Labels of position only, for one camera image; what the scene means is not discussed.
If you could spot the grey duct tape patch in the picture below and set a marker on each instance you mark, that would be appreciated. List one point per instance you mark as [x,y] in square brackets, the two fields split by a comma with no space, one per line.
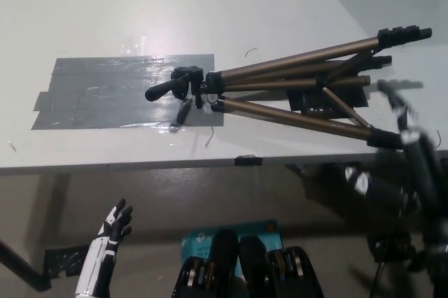
[105,102]

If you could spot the bronze and black camera tripod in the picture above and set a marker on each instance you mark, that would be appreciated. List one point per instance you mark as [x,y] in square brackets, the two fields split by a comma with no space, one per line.
[297,56]

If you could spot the teal printed cardboard box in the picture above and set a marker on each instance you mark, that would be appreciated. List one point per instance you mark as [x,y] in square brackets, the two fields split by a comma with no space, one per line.
[196,242]

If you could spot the black tape patch on floor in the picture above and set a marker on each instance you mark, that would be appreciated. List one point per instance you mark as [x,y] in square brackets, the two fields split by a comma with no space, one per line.
[66,259]

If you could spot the black metal table leg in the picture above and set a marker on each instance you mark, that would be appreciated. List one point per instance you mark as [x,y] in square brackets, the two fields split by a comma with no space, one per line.
[21,266]

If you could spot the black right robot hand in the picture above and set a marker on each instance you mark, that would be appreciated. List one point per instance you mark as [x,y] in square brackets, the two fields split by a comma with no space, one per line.
[420,165]

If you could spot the black tape patch on table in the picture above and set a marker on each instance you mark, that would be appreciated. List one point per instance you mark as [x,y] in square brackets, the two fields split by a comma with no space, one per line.
[308,102]

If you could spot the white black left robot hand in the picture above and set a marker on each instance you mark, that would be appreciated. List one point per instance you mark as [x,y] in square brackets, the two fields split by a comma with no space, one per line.
[101,259]

